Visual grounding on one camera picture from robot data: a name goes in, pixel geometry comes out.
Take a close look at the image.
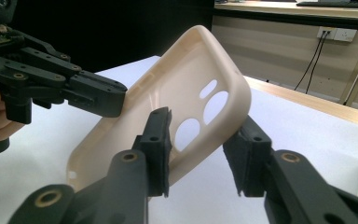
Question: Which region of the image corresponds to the white wall socket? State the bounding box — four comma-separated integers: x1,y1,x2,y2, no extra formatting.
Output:
316,26,358,43

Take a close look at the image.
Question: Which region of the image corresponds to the black keyboard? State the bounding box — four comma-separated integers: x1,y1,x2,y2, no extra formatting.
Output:
296,0,358,9

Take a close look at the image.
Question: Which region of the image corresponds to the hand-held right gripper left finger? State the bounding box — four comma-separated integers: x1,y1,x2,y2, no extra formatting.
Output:
132,106,172,199

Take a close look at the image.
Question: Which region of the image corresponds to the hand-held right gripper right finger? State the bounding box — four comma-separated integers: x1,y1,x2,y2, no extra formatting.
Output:
223,115,273,199

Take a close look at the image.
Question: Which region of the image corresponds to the beige phone case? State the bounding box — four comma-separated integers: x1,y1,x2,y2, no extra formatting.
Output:
66,24,252,192

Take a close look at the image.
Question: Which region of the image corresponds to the white table sheet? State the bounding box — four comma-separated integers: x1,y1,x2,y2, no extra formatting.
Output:
0,55,358,224

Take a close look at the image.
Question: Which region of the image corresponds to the black power cable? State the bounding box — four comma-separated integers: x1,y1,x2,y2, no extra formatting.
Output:
293,30,328,91
305,31,331,95

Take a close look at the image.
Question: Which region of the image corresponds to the long wooden desk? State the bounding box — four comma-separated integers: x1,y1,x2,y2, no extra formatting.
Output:
213,0,358,21

